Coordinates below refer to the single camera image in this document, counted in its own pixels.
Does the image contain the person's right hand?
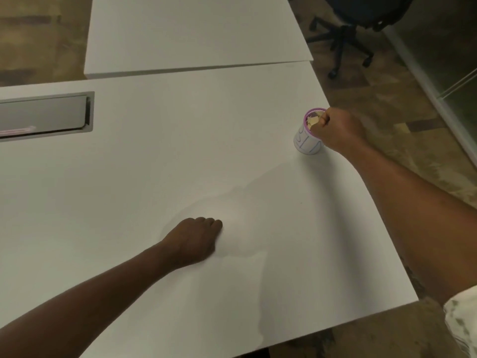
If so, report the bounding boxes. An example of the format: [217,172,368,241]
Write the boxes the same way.
[312,107,369,153]

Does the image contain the person's left hand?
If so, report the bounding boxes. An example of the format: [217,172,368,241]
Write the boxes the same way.
[159,217,223,273]

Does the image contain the person's right forearm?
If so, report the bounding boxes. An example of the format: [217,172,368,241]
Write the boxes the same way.
[340,137,477,305]

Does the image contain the person's left forearm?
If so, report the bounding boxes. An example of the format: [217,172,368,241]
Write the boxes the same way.
[0,240,177,358]

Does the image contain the white paper cup purple rim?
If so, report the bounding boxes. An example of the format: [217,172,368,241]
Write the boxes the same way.
[294,107,329,155]

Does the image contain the black office chair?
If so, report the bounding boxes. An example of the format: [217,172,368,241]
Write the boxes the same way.
[306,0,415,79]

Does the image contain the white patterned sleeve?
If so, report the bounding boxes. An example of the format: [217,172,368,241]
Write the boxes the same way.
[443,285,477,358]

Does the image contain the glass partition frame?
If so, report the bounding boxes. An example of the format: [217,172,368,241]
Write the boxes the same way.
[384,25,477,168]

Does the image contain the metal cable tray lid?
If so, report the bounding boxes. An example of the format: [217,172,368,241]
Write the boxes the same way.
[0,91,95,142]

